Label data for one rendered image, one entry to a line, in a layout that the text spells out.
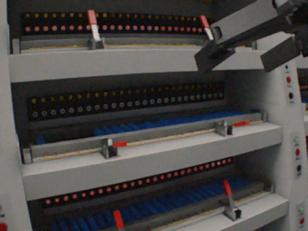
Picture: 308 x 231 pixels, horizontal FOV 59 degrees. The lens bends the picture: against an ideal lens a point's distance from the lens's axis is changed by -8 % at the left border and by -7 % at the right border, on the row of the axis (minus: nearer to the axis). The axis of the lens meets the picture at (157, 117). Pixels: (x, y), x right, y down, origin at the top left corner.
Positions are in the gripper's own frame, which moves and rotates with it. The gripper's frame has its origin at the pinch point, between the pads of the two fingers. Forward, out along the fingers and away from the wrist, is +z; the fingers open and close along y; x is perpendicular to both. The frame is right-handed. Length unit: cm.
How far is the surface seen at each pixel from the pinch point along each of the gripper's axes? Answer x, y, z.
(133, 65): 7.7, -8.1, 17.8
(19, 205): -13.2, -31.4, 21.5
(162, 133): -4.8, -1.7, 24.8
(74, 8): 30.7, -13.8, 32.6
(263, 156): -14.9, 30.3, 30.2
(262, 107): -2.2, 30.0, 25.3
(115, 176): -11.5, -14.5, 22.0
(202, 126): -4.6, 8.5, 24.7
